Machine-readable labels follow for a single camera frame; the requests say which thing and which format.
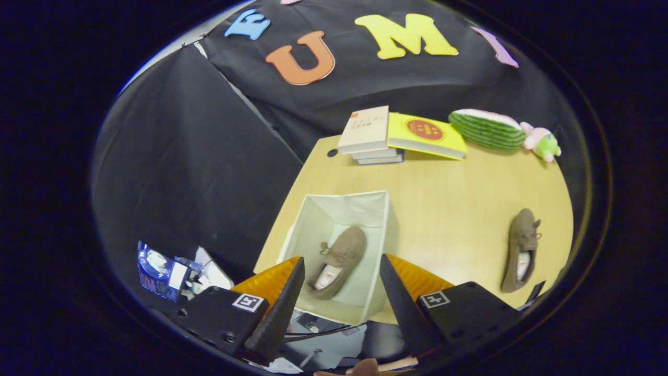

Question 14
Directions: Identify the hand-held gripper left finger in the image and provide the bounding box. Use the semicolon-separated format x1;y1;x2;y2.
172;256;306;366

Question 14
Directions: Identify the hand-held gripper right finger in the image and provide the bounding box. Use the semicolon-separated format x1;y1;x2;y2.
379;254;522;361

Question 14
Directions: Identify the brown suede shoe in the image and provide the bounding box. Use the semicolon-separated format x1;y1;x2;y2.
307;226;367;301
501;208;542;293

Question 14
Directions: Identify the white fabric storage box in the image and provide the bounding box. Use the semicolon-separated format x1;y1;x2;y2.
277;190;400;325

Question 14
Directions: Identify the white side table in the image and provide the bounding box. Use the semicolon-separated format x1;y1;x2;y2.
188;246;234;294

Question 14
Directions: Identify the computer monitor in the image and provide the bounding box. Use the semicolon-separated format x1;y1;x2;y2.
137;241;189;303

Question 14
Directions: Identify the grey book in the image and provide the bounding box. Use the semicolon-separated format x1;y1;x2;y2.
357;152;404;166
351;148;399;160

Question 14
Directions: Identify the yellow book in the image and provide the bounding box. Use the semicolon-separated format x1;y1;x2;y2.
387;112;468;160

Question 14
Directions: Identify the beige book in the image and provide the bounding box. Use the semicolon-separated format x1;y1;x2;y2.
337;105;390;155

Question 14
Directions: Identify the watermelon slice plush toy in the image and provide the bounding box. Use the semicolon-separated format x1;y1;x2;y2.
448;109;527;152

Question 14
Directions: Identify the pink and green plush toy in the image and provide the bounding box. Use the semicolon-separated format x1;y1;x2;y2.
520;122;562;163

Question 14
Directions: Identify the black cable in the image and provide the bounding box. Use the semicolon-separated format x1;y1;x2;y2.
284;323;368;343

